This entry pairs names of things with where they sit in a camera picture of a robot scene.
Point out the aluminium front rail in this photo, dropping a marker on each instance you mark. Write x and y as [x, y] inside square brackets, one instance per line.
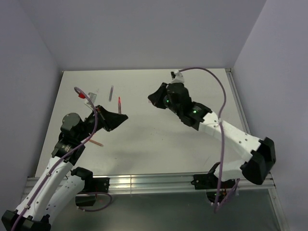
[156, 183]

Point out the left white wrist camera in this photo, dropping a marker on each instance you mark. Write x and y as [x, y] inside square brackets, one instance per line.
[88, 100]

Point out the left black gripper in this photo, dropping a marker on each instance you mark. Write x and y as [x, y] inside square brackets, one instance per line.
[109, 120]

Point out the pink pen on table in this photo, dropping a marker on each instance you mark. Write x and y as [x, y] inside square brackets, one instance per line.
[96, 143]

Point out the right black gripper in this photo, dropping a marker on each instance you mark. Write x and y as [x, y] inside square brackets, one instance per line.
[156, 97]

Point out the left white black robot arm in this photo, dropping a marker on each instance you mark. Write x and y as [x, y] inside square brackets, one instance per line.
[61, 181]

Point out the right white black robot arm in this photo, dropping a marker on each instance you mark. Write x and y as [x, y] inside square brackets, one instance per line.
[257, 156]

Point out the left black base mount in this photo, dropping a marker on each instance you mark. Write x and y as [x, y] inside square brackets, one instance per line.
[95, 191]

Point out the aluminium right side rail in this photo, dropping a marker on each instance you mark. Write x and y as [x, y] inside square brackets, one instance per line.
[245, 120]

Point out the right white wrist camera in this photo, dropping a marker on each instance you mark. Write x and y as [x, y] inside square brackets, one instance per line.
[176, 77]

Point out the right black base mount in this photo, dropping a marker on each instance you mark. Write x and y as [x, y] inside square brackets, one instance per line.
[210, 182]

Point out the aluminium rail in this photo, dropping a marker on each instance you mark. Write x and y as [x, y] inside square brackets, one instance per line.
[245, 120]
[156, 183]

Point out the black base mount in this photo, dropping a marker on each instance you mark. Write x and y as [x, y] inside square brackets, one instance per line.
[95, 191]
[210, 182]

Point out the red pen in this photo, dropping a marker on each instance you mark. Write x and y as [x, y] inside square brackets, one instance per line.
[119, 105]

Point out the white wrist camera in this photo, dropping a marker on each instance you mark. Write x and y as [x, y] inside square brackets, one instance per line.
[88, 100]
[176, 77]

